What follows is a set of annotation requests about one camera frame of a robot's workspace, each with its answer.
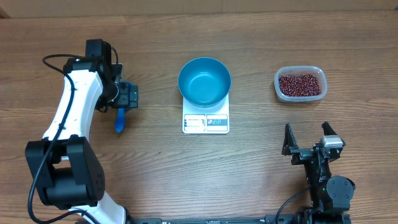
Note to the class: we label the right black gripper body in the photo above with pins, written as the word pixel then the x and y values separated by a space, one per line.
pixel 303 154

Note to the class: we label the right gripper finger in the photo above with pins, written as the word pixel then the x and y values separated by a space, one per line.
pixel 327 129
pixel 290 145

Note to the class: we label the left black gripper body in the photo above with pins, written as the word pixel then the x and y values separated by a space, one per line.
pixel 125 98

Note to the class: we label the blue plastic measuring scoop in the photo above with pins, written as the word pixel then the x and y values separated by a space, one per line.
pixel 120 120

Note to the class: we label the teal metal bowl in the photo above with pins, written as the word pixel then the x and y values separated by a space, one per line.
pixel 204 82

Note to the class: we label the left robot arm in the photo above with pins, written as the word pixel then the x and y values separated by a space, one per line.
pixel 65 170

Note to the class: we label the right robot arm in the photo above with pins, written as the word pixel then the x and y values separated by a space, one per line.
pixel 330 195

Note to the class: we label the white digital kitchen scale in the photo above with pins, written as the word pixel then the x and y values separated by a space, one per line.
pixel 212 120

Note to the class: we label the red adzuki beans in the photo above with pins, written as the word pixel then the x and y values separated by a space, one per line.
pixel 299 85

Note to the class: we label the clear plastic food container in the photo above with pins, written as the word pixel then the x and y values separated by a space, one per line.
pixel 300 70

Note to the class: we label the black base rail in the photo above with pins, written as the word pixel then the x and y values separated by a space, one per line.
pixel 268 219

